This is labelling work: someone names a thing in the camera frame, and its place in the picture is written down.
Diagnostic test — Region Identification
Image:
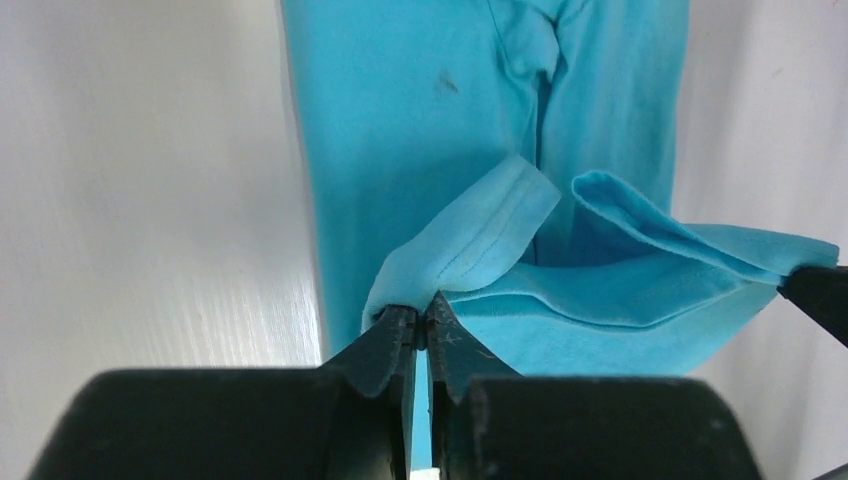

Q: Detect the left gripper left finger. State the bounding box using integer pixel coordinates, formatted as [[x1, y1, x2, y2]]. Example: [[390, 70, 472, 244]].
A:
[[30, 306, 419, 479]]

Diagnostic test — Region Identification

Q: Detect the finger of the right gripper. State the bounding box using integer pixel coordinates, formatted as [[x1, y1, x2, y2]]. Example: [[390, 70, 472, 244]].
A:
[[777, 266, 848, 347]]

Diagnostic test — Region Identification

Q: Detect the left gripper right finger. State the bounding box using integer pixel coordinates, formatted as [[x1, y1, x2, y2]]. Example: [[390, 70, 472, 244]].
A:
[[423, 294, 761, 479]]

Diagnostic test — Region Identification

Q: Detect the turquoise t-shirt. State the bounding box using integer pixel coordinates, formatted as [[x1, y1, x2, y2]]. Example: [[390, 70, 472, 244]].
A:
[[278, 0, 841, 480]]

